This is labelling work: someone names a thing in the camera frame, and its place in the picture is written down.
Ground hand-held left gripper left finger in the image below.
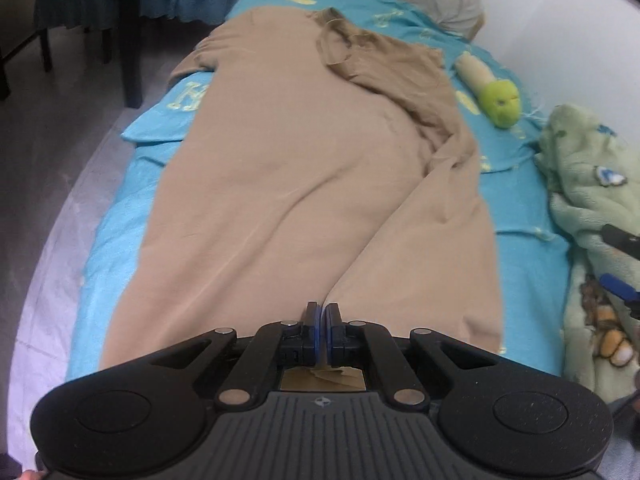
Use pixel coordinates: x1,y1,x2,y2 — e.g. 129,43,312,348
125,302,325,409

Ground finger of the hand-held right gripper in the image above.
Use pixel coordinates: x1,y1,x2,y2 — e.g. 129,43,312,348
599,273,640,320
601,223,640,262

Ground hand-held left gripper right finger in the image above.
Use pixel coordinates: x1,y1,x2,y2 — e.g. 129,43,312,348
326,302,521,409

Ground tan printed t-shirt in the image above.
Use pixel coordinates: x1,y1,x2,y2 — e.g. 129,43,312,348
100,6,503,391

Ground green fleece printed blanket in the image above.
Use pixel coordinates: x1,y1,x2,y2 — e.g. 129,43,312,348
535,103,640,406

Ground green and beige plush toy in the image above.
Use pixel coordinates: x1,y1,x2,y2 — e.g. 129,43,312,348
454,51,522,128

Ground teal printed bed sheet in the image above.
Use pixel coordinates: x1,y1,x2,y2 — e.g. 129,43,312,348
65,0,573,386

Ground pale mattress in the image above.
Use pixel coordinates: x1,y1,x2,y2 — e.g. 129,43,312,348
7,125,166,466

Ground white cable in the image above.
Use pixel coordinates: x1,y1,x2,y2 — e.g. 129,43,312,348
520,102,548,128

